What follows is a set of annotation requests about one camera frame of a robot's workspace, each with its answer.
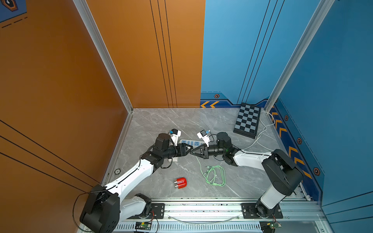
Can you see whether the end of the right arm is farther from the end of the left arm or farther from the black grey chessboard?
the black grey chessboard

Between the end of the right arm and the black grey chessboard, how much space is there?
1.18ft

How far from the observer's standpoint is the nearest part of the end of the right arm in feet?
2.29

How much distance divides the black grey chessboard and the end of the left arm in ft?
1.40

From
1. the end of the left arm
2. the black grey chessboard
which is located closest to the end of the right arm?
the end of the left arm

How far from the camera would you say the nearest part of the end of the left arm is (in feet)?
2.09
